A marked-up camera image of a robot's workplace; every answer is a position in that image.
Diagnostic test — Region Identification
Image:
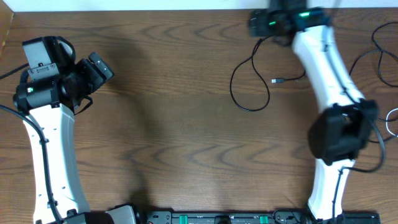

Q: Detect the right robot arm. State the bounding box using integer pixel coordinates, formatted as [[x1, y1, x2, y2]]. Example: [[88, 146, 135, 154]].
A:
[[248, 1, 380, 223]]

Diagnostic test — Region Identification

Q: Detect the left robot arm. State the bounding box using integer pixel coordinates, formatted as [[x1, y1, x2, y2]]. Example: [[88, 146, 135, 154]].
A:
[[13, 36, 137, 223]]

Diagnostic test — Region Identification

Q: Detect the black usb cable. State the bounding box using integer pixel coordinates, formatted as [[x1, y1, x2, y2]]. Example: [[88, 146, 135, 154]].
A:
[[229, 34, 307, 112]]

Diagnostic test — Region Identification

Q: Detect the white usb cable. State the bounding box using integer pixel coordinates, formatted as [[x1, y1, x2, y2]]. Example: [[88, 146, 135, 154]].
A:
[[385, 107, 398, 138]]

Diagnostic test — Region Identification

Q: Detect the long black cable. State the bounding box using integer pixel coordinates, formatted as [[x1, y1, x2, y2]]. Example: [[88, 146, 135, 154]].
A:
[[348, 21, 398, 144]]

